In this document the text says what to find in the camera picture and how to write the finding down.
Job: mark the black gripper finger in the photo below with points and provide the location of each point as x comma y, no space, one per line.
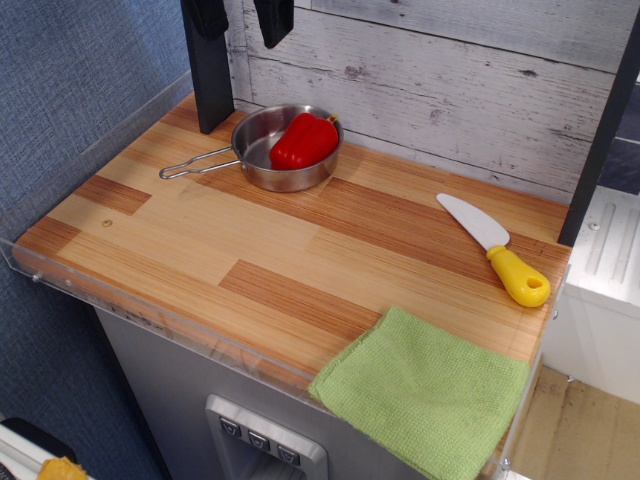
209,17
276,20

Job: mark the red toy capsicum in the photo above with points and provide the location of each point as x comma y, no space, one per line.
307,141

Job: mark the steel pan with wire handle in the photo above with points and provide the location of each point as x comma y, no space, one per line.
251,142

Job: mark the grey toy cabinet front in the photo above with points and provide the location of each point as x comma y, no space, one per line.
172,385

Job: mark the green woven cloth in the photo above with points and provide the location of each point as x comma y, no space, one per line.
436,401

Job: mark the silver button dispenser panel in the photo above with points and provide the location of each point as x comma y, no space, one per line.
265,442

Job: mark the white ridged side counter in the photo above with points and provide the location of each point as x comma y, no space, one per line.
593,335

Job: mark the black yellow object at corner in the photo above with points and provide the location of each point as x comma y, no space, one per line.
28,452

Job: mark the clear acrylic edge guard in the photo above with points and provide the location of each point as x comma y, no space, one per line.
278,284

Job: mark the left dark frame post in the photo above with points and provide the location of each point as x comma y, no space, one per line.
210,76

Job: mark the dark frame post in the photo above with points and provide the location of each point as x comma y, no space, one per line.
210,76
609,123

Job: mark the right dark frame post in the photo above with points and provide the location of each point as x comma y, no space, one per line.
609,123

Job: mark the toy knife yellow handle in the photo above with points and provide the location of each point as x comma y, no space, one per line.
524,284

